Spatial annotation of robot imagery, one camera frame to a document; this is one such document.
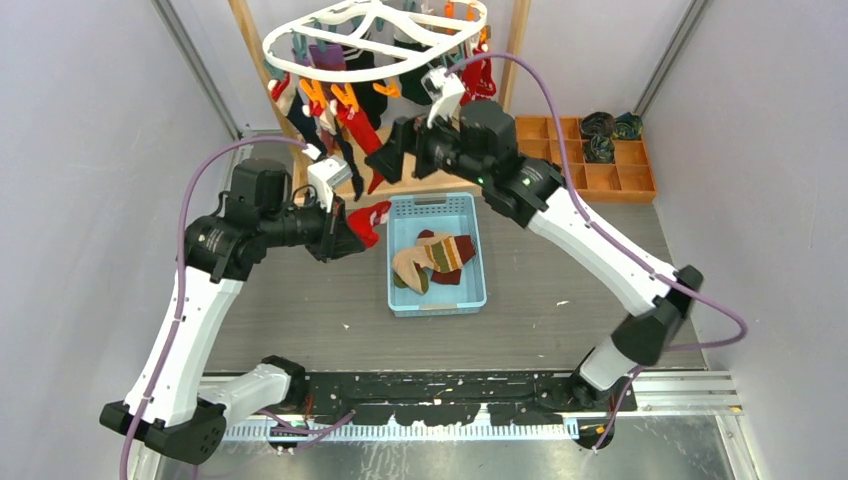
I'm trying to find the orange wooden compartment tray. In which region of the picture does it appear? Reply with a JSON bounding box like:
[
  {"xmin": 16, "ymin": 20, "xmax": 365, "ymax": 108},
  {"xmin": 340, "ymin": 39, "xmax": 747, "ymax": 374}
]
[{"xmin": 515, "ymin": 115, "xmax": 657, "ymax": 204}]

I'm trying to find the navy sock far left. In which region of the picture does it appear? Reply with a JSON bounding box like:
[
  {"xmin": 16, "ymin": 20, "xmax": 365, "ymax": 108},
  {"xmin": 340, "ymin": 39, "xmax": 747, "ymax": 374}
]
[{"xmin": 267, "ymin": 73, "xmax": 327, "ymax": 154}]

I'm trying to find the white round clip hanger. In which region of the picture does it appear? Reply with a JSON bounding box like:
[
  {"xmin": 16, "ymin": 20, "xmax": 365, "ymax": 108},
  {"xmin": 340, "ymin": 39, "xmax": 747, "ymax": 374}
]
[{"xmin": 262, "ymin": 0, "xmax": 489, "ymax": 85}]

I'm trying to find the red santa sock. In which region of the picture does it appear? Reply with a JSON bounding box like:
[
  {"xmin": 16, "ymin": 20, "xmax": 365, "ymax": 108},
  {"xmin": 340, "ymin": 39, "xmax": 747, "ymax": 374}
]
[
  {"xmin": 347, "ymin": 200, "xmax": 392, "ymax": 249},
  {"xmin": 336, "ymin": 103, "xmax": 385, "ymax": 201}
]

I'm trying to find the rolled dark sock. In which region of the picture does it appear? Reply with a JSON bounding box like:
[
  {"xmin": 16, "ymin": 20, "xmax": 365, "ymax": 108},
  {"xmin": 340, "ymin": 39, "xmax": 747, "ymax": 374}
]
[
  {"xmin": 612, "ymin": 112, "xmax": 643, "ymax": 141},
  {"xmin": 579, "ymin": 111, "xmax": 616, "ymax": 139},
  {"xmin": 583, "ymin": 135, "xmax": 615, "ymax": 164}
]

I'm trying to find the rolled dark sock middle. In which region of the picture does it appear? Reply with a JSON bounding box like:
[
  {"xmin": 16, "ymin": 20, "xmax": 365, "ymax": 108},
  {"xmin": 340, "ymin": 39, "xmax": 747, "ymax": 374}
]
[{"xmin": 583, "ymin": 135, "xmax": 615, "ymax": 164}]

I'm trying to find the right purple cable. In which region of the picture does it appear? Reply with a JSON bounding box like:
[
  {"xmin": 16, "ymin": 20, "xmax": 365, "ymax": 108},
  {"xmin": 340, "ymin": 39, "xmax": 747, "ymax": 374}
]
[{"xmin": 445, "ymin": 52, "xmax": 749, "ymax": 453}]

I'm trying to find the wooden hanger stand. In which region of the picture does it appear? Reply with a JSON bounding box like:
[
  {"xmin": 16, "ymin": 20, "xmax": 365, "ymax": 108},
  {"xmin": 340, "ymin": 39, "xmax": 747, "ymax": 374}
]
[{"xmin": 227, "ymin": 0, "xmax": 532, "ymax": 214}]

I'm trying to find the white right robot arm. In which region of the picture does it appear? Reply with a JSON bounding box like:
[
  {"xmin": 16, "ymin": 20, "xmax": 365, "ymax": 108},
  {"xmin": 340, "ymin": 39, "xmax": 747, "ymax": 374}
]
[{"xmin": 365, "ymin": 100, "xmax": 703, "ymax": 411}]

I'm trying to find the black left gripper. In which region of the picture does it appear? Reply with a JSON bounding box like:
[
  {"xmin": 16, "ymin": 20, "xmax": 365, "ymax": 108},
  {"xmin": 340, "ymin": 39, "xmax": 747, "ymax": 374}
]
[{"xmin": 262, "ymin": 187, "xmax": 366, "ymax": 263}]

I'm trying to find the rolled dark sock top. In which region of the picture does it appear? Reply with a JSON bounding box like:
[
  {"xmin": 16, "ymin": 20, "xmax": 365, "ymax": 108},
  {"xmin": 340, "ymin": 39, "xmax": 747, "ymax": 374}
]
[{"xmin": 579, "ymin": 111, "xmax": 616, "ymax": 139}]

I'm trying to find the light blue plastic basket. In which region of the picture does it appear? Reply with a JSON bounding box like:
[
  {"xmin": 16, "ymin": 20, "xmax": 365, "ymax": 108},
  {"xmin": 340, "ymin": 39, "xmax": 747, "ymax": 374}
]
[{"xmin": 386, "ymin": 193, "xmax": 487, "ymax": 317}]

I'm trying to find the navy sock with white cuff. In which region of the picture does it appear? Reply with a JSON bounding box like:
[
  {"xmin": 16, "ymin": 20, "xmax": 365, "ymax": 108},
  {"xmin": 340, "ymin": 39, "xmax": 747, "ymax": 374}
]
[{"xmin": 318, "ymin": 107, "xmax": 365, "ymax": 201}]

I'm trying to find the striped beige sock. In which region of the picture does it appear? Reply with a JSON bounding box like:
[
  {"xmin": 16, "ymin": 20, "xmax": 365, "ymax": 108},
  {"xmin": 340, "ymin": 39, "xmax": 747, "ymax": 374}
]
[
  {"xmin": 390, "ymin": 231, "xmax": 478, "ymax": 296},
  {"xmin": 392, "ymin": 230, "xmax": 465, "ymax": 296}
]

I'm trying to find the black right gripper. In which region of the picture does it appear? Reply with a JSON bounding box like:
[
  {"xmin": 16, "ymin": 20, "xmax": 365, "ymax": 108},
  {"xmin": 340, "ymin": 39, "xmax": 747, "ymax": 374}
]
[{"xmin": 363, "ymin": 104, "xmax": 489, "ymax": 188}]

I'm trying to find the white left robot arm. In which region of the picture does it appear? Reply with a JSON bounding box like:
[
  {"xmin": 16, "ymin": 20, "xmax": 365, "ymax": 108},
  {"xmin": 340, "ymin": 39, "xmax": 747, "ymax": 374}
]
[{"xmin": 100, "ymin": 157, "xmax": 365, "ymax": 465}]

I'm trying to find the striped beige sock front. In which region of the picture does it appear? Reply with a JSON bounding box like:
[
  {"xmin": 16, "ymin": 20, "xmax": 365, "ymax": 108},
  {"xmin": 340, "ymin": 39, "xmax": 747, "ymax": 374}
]
[{"xmin": 392, "ymin": 230, "xmax": 465, "ymax": 296}]

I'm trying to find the purple striped sock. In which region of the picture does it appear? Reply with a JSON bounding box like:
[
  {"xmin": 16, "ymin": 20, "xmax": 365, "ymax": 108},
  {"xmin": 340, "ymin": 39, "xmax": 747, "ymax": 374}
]
[{"xmin": 308, "ymin": 42, "xmax": 346, "ymax": 71}]

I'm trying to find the rolled dark sock right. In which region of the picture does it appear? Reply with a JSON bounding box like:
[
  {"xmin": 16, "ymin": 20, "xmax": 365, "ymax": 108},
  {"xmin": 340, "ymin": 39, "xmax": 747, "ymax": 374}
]
[{"xmin": 612, "ymin": 112, "xmax": 643, "ymax": 141}]

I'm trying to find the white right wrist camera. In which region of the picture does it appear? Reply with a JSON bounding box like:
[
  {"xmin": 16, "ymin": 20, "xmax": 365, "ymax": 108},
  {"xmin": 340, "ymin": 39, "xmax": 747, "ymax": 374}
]
[{"xmin": 422, "ymin": 67, "xmax": 465, "ymax": 128}]

